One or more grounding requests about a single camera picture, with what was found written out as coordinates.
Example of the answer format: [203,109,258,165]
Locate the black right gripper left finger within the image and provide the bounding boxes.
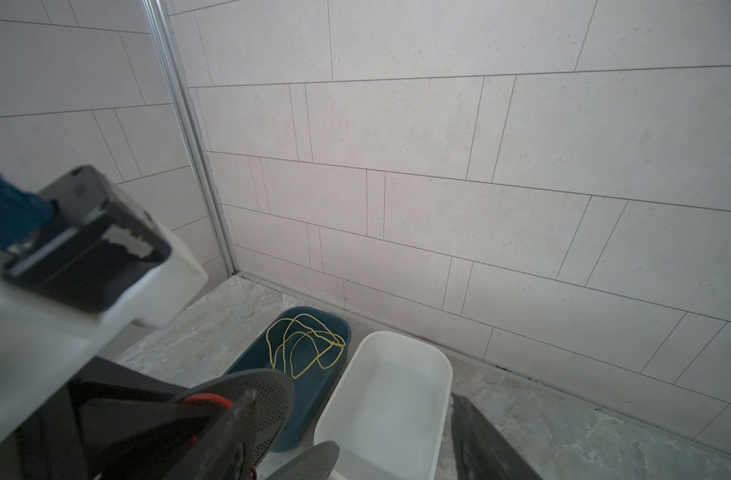
[164,389,258,479]

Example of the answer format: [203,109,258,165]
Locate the grey perforated cable spool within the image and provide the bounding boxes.
[166,368,341,480]

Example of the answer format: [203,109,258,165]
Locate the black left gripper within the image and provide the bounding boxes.
[0,357,222,479]

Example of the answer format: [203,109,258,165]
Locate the red cable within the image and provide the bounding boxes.
[182,392,236,448]

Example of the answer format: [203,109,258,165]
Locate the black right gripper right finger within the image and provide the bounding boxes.
[451,393,541,480]

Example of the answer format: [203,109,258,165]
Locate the yellow cable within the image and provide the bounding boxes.
[264,313,348,381]

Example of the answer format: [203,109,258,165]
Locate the white plastic tray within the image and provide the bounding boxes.
[314,331,453,479]

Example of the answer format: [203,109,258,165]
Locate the aluminium corner wall profile left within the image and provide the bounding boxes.
[141,0,239,276]

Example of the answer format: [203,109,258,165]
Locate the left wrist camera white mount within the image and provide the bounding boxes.
[0,161,210,457]

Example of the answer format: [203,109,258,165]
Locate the dark teal plastic tray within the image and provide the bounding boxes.
[227,306,352,452]

